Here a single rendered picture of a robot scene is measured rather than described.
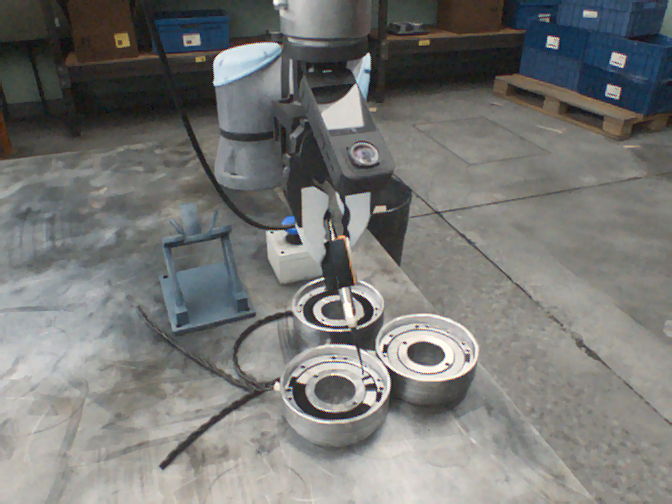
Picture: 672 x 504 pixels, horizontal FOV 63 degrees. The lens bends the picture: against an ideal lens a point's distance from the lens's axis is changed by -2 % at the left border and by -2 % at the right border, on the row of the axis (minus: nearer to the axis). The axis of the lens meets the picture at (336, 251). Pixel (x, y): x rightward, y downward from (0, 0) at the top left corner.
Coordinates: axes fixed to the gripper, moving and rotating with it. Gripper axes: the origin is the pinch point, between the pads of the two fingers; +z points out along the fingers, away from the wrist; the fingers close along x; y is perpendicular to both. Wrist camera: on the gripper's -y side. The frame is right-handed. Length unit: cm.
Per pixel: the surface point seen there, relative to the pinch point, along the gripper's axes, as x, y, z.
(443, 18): -241, 358, 39
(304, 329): 2.8, 1.9, 10.2
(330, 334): 0.7, -0.5, 9.7
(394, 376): -2.7, -8.6, 10.0
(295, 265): -0.7, 15.2, 10.6
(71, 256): 27.3, 34.0, 13.2
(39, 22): 49, 376, 26
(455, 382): -7.7, -11.7, 9.8
